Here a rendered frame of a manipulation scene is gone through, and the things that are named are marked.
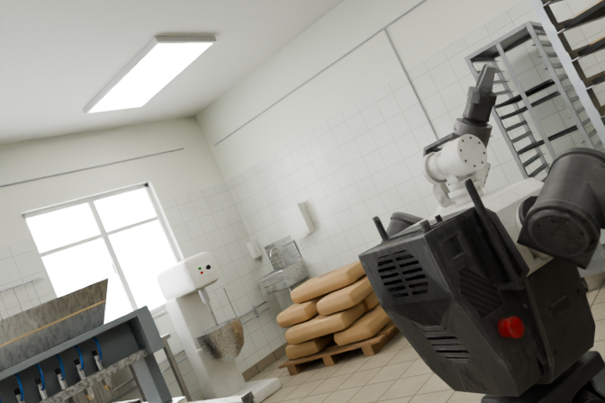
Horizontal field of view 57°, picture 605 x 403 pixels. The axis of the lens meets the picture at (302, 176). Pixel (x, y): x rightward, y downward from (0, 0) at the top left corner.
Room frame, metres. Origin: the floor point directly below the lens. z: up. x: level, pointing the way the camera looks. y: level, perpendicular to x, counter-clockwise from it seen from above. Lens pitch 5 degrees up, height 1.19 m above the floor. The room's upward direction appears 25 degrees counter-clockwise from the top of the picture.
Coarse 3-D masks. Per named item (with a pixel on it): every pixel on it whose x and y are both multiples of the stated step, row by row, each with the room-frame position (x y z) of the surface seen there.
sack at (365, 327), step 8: (368, 312) 5.17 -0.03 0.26; (376, 312) 5.04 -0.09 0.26; (384, 312) 5.07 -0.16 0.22; (360, 320) 4.98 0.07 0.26; (368, 320) 4.89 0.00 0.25; (376, 320) 4.93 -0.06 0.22; (384, 320) 5.02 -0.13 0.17; (352, 328) 4.90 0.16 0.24; (360, 328) 4.85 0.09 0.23; (368, 328) 4.82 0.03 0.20; (376, 328) 4.88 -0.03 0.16; (336, 336) 5.00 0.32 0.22; (344, 336) 4.95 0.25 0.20; (352, 336) 4.90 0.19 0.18; (360, 336) 4.87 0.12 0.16; (368, 336) 4.84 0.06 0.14; (344, 344) 4.98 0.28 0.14
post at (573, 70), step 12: (540, 12) 1.60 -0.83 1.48; (552, 12) 1.61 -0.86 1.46; (552, 24) 1.59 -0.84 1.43; (552, 36) 1.61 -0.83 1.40; (564, 36) 1.61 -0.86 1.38; (564, 48) 1.59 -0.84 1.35; (564, 60) 1.61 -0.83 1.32; (576, 60) 1.60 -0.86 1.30; (576, 72) 1.59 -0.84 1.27; (576, 84) 1.61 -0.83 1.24; (588, 96) 1.59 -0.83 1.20; (588, 108) 1.61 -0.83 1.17; (600, 120) 1.59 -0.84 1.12; (600, 132) 1.61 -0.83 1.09
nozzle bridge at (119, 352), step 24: (144, 312) 1.94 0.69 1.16; (96, 336) 1.89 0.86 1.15; (120, 336) 1.95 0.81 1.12; (144, 336) 1.93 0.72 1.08; (48, 360) 1.78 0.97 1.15; (72, 360) 1.82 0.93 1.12; (120, 360) 1.89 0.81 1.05; (144, 360) 2.00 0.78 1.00; (0, 384) 1.67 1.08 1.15; (24, 384) 1.72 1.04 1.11; (48, 384) 1.76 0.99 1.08; (72, 384) 1.80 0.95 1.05; (144, 384) 2.06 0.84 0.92
